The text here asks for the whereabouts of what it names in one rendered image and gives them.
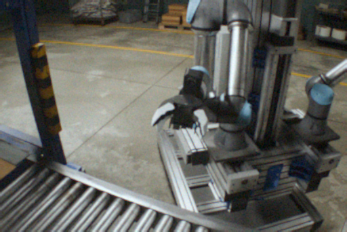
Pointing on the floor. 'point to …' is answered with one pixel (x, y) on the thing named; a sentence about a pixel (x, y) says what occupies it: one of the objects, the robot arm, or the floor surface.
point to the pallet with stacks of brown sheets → (175, 18)
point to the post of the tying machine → (26, 16)
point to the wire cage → (93, 10)
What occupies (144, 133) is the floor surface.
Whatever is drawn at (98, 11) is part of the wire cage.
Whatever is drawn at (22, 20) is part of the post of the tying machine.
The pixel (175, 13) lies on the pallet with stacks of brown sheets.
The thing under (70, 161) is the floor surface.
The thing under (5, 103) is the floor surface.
